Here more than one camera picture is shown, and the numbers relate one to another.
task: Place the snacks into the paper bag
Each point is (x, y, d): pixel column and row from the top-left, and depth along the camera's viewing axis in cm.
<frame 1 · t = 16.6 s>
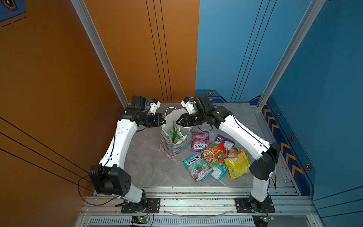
left hand: (165, 120, 78), fingers closed
right hand: (177, 122, 74), fingers open
floral paper gift bag: (182, 147, 77), point 19 cm above the table
purple Fox's berries candy bag: (200, 140, 97), point 4 cm above the table
green rainbow candy bag: (176, 135, 81), point 20 cm above the table
orange green noodle snack bag: (212, 156, 89), point 5 cm above the table
red snack packet: (221, 146, 93), point 5 cm above the table
yellow snack bag: (238, 165, 82), point 7 cm above the table
teal Fox's fruit candy bag: (198, 170, 84), point 4 cm above the table
teal Fox's mint candy bag: (220, 170, 84), point 3 cm above the table

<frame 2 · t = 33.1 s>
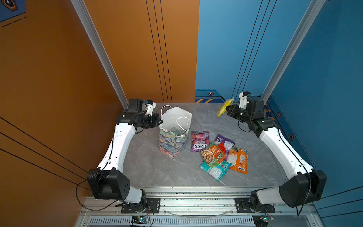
left hand: (162, 119, 79), fingers closed
right hand: (224, 107, 78), fingers closed
yellow snack bag: (223, 109, 81), point 30 cm above the table
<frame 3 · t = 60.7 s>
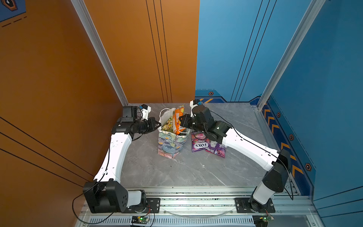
left hand: (160, 122, 77), fingers closed
right hand: (177, 118, 73), fingers closed
orange Fox's candy bag: (177, 129, 74), point 27 cm above the table
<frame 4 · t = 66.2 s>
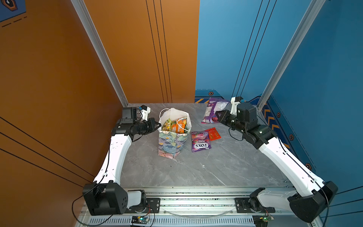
left hand: (160, 123, 77), fingers closed
right hand: (213, 112, 71), fingers closed
purple snack packet: (214, 104, 77), point 34 cm above the table
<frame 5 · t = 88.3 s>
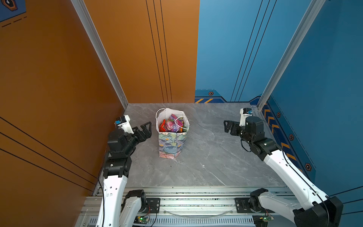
left hand: (144, 124, 70), fingers open
right hand: (230, 122, 77), fingers open
purple Fox's berries candy bag: (170, 126, 84), point 21 cm above the table
red snack packet: (162, 126, 86), point 19 cm above the table
